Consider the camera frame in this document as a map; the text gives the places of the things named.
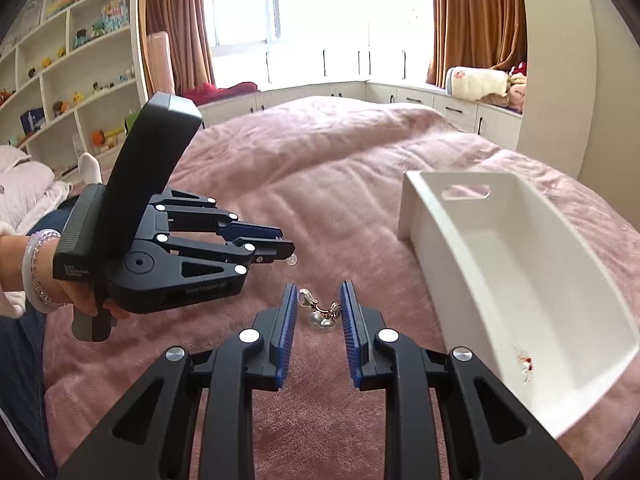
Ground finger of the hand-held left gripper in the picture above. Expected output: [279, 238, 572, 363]
[152, 189, 284, 241]
[150, 233, 296, 277]

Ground white window seat cabinets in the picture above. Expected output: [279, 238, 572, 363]
[200, 47, 523, 151]

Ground pink standing appliance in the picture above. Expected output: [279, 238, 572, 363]
[147, 31, 176, 98]

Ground paper house decoration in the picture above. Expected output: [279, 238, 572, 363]
[102, 0, 131, 28]

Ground white fuzzy garment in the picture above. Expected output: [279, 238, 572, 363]
[0, 287, 26, 318]

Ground pink fleece blanket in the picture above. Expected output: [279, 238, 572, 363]
[42, 95, 640, 480]

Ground pale folded quilt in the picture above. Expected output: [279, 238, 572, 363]
[0, 145, 73, 233]

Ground pink plush toy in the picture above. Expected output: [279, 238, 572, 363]
[507, 62, 528, 113]

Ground person's white sock foot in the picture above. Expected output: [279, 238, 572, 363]
[77, 152, 103, 186]

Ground orange toy horn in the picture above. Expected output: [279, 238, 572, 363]
[91, 130, 126, 148]

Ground red cloth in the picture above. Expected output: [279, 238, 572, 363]
[182, 81, 258, 106]

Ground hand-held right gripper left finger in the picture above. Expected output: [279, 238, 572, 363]
[57, 282, 299, 480]

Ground pearl cluster earring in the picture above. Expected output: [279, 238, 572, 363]
[298, 287, 346, 335]

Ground rolled cream blanket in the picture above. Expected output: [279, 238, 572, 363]
[445, 66, 511, 106]

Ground white bookshelf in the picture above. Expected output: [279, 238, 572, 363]
[0, 0, 151, 176]

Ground pale jade bangle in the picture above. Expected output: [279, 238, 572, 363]
[22, 228, 62, 308]

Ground clear bead wrist bracelet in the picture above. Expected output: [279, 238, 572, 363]
[31, 240, 68, 308]

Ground brown curtain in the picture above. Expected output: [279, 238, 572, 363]
[140, 0, 216, 93]
[430, 0, 528, 83]

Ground bay window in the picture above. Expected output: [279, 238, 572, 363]
[205, 0, 436, 53]

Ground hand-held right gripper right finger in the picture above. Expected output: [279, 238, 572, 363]
[340, 280, 583, 480]

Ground white rectangular storage box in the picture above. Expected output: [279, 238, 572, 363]
[397, 170, 640, 438]

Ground white bead bracelet gold charm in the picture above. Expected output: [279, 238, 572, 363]
[515, 344, 537, 386]

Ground person's left hand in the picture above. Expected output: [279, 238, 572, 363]
[50, 279, 132, 322]

